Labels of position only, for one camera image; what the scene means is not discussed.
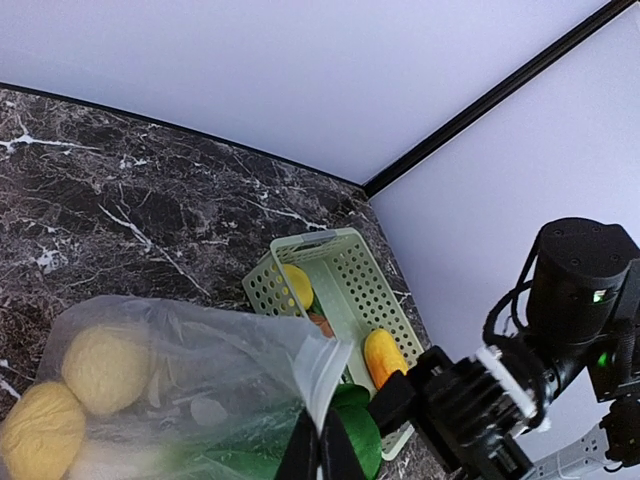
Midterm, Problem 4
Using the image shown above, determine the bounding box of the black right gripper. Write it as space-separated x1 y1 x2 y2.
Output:
368 217 639 479

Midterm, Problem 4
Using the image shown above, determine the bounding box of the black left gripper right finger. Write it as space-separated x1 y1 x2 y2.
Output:
319 408 366 480

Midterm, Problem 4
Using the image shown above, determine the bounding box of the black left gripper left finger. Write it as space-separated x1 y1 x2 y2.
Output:
274 410 320 480

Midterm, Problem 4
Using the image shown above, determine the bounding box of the green bok choy toy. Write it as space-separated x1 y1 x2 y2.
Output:
203 384 382 479

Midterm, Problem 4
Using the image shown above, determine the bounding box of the beige plastic basket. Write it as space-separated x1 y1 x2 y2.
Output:
242 227 426 461

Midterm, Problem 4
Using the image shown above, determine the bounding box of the yellow round bun toy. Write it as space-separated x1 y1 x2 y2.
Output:
270 264 315 311

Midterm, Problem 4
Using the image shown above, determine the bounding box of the clear zip top bag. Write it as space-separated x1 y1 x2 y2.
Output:
25 296 352 479

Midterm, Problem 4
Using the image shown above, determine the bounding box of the pale yellow bread toy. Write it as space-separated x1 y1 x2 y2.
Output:
61 325 151 416

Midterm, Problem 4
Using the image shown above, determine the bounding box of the yellow lemon toy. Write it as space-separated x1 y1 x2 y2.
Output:
1 381 86 479

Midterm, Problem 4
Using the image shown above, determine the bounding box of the brown potato toy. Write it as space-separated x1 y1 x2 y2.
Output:
307 312 335 338

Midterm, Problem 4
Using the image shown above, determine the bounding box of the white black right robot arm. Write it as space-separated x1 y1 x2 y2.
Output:
368 217 639 479

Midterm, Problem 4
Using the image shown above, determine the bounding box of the right black frame post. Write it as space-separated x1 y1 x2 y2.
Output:
362 0 639 198

